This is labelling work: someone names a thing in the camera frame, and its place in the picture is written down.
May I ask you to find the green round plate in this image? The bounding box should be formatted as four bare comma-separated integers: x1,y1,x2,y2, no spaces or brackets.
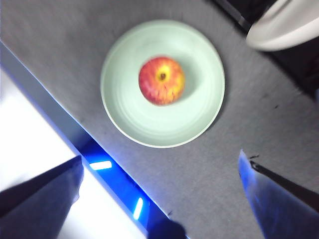
100,19,226,149

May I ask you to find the cream round plate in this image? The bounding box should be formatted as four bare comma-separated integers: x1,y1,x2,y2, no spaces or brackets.
246,0,319,52

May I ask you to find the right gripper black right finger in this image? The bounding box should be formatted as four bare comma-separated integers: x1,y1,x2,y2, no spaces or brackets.
238,149,319,239

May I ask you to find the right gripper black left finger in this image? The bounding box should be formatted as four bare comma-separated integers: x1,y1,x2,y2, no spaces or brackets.
0,155,83,239

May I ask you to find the red apple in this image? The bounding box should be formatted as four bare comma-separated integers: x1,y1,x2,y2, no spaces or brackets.
138,56,186,106

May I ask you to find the black rounded camera housing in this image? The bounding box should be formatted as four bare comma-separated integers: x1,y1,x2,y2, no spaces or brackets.
149,220,187,239

